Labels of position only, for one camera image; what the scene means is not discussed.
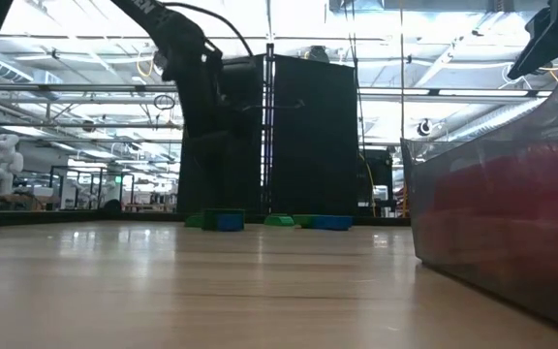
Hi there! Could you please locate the red shelf clutter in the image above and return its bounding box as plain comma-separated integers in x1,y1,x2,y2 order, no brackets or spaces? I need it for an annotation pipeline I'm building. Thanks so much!
393,183,409,218

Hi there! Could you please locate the black cabinet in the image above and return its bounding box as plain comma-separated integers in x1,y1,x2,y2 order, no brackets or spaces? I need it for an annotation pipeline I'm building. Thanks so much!
358,148,395,218

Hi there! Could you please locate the black partition post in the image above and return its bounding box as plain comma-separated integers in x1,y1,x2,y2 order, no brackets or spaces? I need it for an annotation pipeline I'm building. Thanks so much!
263,42,275,214

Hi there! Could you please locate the white humanoid robot figure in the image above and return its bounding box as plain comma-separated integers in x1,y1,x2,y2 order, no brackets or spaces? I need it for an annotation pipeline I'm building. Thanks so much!
0,133,25,196

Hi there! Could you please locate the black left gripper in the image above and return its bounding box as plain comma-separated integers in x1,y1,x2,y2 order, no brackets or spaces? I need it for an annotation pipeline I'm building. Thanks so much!
175,51,265,146

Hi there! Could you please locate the thin vertical metal pole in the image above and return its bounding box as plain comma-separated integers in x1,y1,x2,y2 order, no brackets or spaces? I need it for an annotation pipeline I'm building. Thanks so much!
399,0,406,218

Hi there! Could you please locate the yellow cable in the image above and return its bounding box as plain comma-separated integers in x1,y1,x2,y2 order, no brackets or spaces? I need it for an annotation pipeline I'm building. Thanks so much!
363,154,377,218

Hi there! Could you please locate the blue plastic building block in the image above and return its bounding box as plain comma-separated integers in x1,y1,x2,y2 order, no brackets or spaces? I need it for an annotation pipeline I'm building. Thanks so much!
317,215,355,232
216,213,246,233
310,214,341,229

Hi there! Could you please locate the transparent grey plastic bin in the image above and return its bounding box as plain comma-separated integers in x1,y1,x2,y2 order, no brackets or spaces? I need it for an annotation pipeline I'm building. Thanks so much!
399,14,558,340

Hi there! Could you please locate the black metal rack frame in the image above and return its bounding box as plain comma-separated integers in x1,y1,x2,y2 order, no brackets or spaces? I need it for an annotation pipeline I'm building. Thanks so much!
48,165,136,211

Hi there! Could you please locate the black hanging cable loop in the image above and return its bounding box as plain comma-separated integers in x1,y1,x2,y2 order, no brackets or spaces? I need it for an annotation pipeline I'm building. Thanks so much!
152,93,176,111

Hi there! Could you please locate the black fabric partition panel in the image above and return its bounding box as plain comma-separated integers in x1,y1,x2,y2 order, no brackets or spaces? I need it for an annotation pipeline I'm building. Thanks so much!
176,53,266,214
271,53,360,217

